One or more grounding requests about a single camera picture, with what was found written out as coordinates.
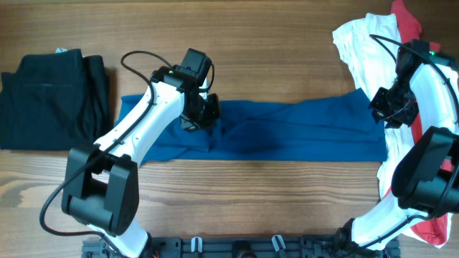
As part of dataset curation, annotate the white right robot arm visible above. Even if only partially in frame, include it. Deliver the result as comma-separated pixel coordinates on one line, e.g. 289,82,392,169
347,39,458,254

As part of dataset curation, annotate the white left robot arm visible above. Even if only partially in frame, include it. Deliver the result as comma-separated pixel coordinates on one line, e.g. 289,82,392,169
61,66,219,257

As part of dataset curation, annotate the red t-shirt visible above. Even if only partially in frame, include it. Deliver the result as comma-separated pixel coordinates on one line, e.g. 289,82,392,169
377,0,457,248

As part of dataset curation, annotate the folded black garment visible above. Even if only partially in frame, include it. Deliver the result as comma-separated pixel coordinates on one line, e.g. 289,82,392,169
1,49,110,151

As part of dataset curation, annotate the white t-shirt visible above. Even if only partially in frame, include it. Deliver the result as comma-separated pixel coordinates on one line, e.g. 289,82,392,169
331,12,453,249

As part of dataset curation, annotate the blue polo shirt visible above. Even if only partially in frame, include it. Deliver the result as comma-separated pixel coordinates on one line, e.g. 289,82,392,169
115,87,389,164

